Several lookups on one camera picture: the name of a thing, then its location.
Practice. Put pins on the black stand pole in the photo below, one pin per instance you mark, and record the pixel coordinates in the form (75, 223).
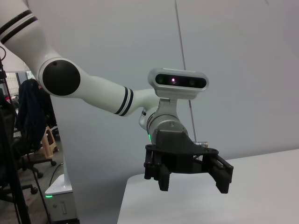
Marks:
(14, 161)

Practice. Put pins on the black office chair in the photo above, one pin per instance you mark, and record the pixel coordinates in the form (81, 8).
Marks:
(35, 161)
(7, 140)
(32, 112)

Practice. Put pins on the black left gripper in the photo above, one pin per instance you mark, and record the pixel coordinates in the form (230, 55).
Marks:
(180, 161)

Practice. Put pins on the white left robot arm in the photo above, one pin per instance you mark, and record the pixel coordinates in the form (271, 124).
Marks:
(102, 91)

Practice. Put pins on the white partition base foot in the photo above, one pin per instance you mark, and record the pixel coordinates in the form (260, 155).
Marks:
(59, 186)

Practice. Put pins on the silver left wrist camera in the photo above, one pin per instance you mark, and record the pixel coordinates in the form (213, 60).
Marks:
(177, 80)

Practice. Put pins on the wooden stool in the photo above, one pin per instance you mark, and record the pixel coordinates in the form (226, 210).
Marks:
(47, 142)

